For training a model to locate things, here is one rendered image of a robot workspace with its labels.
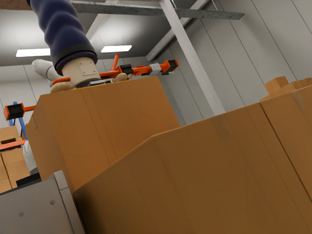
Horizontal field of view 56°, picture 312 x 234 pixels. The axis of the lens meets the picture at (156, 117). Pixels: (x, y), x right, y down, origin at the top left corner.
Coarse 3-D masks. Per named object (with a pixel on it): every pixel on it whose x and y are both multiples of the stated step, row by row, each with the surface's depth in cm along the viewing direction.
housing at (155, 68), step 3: (153, 66) 175; (156, 66) 177; (159, 66) 178; (150, 69) 175; (153, 69) 174; (156, 69) 176; (159, 69) 177; (150, 72) 176; (153, 72) 177; (156, 72) 179; (150, 75) 180
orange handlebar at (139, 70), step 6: (138, 66) 169; (144, 66) 172; (150, 66) 174; (162, 66) 180; (102, 72) 155; (108, 72) 156; (114, 72) 159; (138, 72) 171; (144, 72) 176; (60, 78) 140; (66, 78) 142; (102, 78) 158; (108, 78) 161; (30, 108) 156
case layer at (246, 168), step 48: (288, 96) 94; (144, 144) 64; (192, 144) 66; (240, 144) 74; (288, 144) 84; (96, 192) 90; (144, 192) 68; (192, 192) 60; (240, 192) 67; (288, 192) 75
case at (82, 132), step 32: (64, 96) 120; (96, 96) 128; (128, 96) 137; (160, 96) 147; (32, 128) 134; (64, 128) 115; (96, 128) 122; (128, 128) 130; (160, 128) 139; (64, 160) 110; (96, 160) 116
